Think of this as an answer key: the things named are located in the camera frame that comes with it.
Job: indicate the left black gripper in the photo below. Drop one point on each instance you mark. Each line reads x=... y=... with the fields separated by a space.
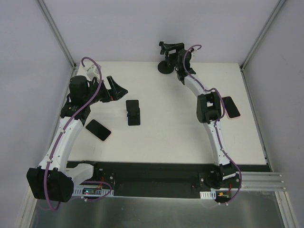
x=107 y=92

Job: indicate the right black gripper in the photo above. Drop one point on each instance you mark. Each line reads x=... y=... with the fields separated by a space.
x=171 y=53

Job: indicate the black round-base phone stand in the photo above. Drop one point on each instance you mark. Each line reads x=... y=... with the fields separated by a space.
x=168 y=65

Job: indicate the black folding phone stand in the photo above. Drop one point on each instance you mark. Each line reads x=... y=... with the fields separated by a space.
x=133 y=112

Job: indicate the pink-case smartphone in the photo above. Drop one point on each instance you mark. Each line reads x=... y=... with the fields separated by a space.
x=98 y=130
x=231 y=108

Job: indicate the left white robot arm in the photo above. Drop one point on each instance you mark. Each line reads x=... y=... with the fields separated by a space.
x=50 y=180

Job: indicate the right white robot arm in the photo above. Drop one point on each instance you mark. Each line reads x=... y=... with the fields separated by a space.
x=209 y=110

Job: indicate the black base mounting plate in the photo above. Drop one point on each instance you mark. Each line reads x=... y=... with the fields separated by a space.
x=162 y=180

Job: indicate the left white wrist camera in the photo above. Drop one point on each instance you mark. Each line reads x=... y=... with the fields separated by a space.
x=91 y=72

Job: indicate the left white cable duct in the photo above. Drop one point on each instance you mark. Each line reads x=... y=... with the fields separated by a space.
x=91 y=192

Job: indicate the white cable duct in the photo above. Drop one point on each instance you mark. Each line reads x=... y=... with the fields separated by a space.
x=208 y=195
x=91 y=192

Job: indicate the left aluminium frame post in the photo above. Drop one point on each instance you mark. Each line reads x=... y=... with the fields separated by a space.
x=54 y=29

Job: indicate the aluminium frame post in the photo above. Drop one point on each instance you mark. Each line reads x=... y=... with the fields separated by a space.
x=270 y=20
x=54 y=29

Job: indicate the right aluminium frame post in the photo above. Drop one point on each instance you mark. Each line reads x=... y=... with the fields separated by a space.
x=270 y=20

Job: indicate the right white cable duct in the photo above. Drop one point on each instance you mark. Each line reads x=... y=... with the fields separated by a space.
x=208 y=195

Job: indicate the aluminium extrusion rail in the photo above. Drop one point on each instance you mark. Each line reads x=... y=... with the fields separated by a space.
x=262 y=181

